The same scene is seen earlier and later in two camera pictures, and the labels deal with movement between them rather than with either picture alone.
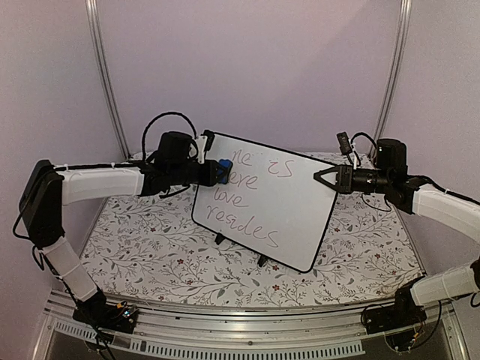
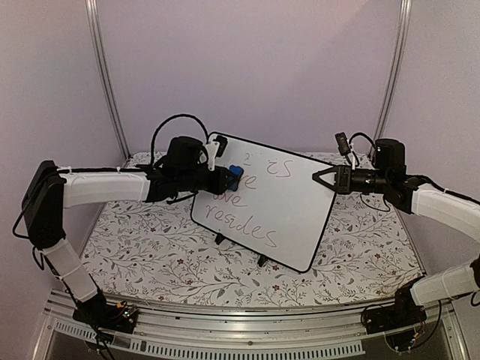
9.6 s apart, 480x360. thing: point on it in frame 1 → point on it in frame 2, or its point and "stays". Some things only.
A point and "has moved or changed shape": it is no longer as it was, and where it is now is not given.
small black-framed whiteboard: x=271 y=204 stays
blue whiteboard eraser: x=224 y=166 has moved or changed shape
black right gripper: x=343 y=183 stays
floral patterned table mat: x=148 y=246 stays
